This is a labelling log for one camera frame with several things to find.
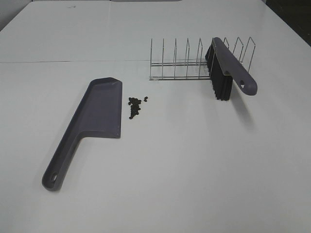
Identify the pile of coffee beans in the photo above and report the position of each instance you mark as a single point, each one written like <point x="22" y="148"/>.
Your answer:
<point x="134" y="104"/>

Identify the grey plastic dustpan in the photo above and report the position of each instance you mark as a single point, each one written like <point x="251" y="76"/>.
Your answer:
<point x="97" y="115"/>

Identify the grey hand brush black bristles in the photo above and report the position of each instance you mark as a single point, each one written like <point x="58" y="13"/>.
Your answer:
<point x="224" y="69"/>

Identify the chrome wire dish rack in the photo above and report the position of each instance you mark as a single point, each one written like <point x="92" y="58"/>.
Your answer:
<point x="192" y="65"/>

